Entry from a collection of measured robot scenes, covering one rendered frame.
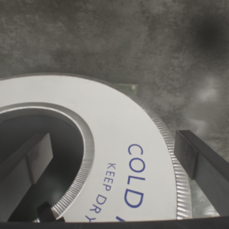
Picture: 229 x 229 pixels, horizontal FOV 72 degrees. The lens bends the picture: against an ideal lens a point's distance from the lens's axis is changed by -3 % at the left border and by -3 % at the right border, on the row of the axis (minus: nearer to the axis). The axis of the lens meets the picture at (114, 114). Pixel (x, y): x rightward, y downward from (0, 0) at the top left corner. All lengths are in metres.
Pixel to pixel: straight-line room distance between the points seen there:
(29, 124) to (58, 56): 0.55
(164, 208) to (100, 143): 0.28
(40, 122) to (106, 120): 0.35
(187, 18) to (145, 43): 0.28
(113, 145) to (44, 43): 0.87
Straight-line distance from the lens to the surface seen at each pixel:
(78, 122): 0.68
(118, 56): 1.17
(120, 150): 0.59
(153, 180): 0.54
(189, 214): 0.54
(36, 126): 0.90
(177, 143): 0.16
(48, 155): 0.17
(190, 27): 1.19
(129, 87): 1.25
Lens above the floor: 1.09
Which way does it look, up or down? 49 degrees down
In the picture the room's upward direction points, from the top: 178 degrees counter-clockwise
